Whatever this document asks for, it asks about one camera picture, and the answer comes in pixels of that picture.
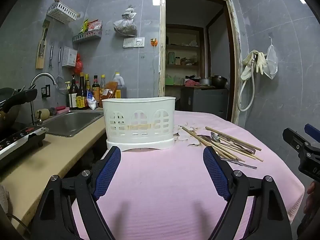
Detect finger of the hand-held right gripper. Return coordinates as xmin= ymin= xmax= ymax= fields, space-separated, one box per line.
xmin=304 ymin=124 xmax=320 ymax=140
xmin=283 ymin=128 xmax=312 ymax=153

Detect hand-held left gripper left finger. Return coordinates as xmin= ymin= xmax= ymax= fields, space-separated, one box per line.
xmin=31 ymin=146 xmax=122 ymax=240

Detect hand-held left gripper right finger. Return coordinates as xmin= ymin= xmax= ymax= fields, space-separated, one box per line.
xmin=203 ymin=146 xmax=293 ymax=240

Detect white plastic utensil basket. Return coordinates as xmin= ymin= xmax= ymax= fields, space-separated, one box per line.
xmin=101 ymin=96 xmax=176 ymax=152

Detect person's right hand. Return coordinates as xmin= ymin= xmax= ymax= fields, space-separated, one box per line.
xmin=303 ymin=181 xmax=317 ymax=215

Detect serrated metal knife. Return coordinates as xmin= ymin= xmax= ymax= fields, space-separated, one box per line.
xmin=220 ymin=157 xmax=258 ymax=169

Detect metal spoon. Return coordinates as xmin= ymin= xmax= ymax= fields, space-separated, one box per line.
xmin=199 ymin=134 xmax=227 ymax=149
xmin=211 ymin=132 xmax=256 ymax=154

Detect white shell pieces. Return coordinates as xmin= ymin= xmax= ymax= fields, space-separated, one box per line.
xmin=173 ymin=122 xmax=201 ymax=147

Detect pink table cloth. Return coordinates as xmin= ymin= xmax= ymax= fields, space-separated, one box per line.
xmin=71 ymin=110 xmax=306 ymax=240

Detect stainless steel sink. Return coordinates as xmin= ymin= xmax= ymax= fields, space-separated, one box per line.
xmin=41 ymin=110 xmax=104 ymax=138

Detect dark grey cabinet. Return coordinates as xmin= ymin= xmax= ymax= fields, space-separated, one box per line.
xmin=180 ymin=86 xmax=229 ymax=121

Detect white salt bag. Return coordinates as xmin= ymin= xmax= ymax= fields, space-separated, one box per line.
xmin=86 ymin=90 xmax=99 ymax=110

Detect red spice bag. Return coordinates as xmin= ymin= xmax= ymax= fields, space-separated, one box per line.
xmin=101 ymin=81 xmax=118 ymax=101

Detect soy sauce bottle yellow label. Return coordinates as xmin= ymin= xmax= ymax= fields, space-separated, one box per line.
xmin=76 ymin=72 xmax=88 ymax=109

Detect cream rubber glove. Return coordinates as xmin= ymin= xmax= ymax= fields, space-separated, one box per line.
xmin=256 ymin=52 xmax=268 ymax=75
xmin=241 ymin=50 xmax=258 ymax=81

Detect dark pump bottle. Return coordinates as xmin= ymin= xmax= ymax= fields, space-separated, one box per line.
xmin=67 ymin=74 xmax=79 ymax=110

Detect clear bottle yellow cap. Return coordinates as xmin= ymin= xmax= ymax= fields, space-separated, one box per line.
xmin=99 ymin=74 xmax=107 ymax=102

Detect dark bottle red label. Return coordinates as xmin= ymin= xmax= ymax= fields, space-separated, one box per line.
xmin=92 ymin=75 xmax=101 ymax=101

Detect brown loofah scrubber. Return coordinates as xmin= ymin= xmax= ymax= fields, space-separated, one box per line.
xmin=35 ymin=108 xmax=51 ymax=121

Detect cooking oil jug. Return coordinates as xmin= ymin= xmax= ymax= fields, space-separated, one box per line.
xmin=111 ymin=72 xmax=128 ymax=99

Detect dark cooking pot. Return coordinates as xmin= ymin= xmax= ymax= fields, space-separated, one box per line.
xmin=210 ymin=75 xmax=228 ymax=89

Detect black induction cooker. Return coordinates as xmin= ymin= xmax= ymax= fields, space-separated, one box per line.
xmin=0 ymin=126 xmax=49 ymax=168

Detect metal mesh strainer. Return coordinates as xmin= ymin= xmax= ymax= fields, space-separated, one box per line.
xmin=55 ymin=46 xmax=66 ymax=95

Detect red plastic bag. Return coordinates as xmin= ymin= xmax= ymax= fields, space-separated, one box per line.
xmin=74 ymin=53 xmax=84 ymax=74

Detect black wok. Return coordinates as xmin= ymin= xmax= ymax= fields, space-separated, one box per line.
xmin=0 ymin=87 xmax=38 ymax=131

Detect curved metal faucet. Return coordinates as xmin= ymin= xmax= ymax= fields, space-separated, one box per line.
xmin=29 ymin=72 xmax=58 ymax=126

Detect wooden shelf unit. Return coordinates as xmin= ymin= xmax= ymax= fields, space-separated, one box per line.
xmin=165 ymin=23 xmax=208 ymax=86

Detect bamboo knife holder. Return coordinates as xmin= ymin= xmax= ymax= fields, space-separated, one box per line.
xmin=35 ymin=19 xmax=51 ymax=70

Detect hanging clear plastic bag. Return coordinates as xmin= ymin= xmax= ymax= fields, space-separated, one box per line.
xmin=113 ymin=5 xmax=138 ymax=38

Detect red snack packet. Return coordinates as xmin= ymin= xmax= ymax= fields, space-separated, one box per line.
xmin=87 ymin=19 xmax=103 ymax=32

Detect green snack packet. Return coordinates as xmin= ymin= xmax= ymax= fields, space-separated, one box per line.
xmin=79 ymin=18 xmax=89 ymax=34

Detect white hose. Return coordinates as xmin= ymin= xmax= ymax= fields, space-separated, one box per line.
xmin=237 ymin=54 xmax=258 ymax=112

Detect wooden door frame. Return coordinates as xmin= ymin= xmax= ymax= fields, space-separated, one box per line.
xmin=158 ymin=0 xmax=242 ymax=126

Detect small white wall basket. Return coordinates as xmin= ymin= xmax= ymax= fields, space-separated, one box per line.
xmin=61 ymin=46 xmax=78 ymax=68

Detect grey metal wall rack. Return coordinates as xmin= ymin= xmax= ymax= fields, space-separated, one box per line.
xmin=72 ymin=29 xmax=103 ymax=44

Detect white slotted wall basket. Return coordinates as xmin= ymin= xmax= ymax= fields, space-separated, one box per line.
xmin=47 ymin=2 xmax=78 ymax=23

